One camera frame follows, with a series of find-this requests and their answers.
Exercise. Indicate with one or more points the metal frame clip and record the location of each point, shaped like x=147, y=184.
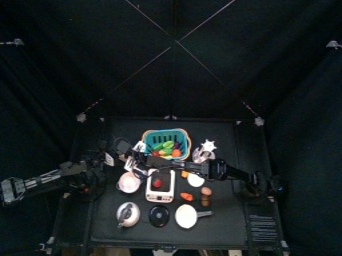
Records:
x=333, y=44
x=259, y=121
x=168, y=117
x=80, y=116

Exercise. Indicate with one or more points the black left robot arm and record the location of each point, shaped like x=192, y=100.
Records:
x=44, y=181

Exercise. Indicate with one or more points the white oval toy dish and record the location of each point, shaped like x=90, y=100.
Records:
x=195, y=180

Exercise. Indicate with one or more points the small red toy fruit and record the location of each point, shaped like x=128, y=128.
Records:
x=155, y=153

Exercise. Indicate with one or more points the red toy tomato green top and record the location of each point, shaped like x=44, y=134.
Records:
x=158, y=183

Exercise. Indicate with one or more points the purple toy eggplant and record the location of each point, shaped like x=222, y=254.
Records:
x=178, y=145

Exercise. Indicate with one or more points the silver toy kettle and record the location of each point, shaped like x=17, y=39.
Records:
x=128, y=215

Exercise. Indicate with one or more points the teal basket with orange rim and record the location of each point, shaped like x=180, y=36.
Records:
x=154, y=137

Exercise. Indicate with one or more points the white toy utensil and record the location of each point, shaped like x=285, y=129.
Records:
x=207, y=156
x=198, y=154

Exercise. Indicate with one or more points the orange toy tomato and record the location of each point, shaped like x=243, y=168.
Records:
x=176, y=153

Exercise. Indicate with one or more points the white star-shaped utensil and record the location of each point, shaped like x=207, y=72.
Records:
x=208, y=145

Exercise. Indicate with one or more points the light green toy lettuce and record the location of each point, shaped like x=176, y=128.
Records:
x=168, y=144

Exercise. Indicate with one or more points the white toy induction cooker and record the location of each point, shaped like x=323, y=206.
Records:
x=166, y=196

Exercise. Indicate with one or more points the light brown toy egg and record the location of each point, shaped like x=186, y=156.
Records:
x=206, y=191

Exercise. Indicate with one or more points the yellow orange toy food piece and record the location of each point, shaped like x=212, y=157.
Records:
x=184, y=174

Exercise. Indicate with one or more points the orange toy fruit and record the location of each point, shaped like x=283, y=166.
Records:
x=187, y=196

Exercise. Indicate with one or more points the green toy pepper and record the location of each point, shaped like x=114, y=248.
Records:
x=158, y=147

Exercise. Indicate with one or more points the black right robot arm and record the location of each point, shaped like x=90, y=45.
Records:
x=235, y=173

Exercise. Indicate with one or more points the yellow toy corn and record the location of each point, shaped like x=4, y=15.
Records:
x=166, y=156

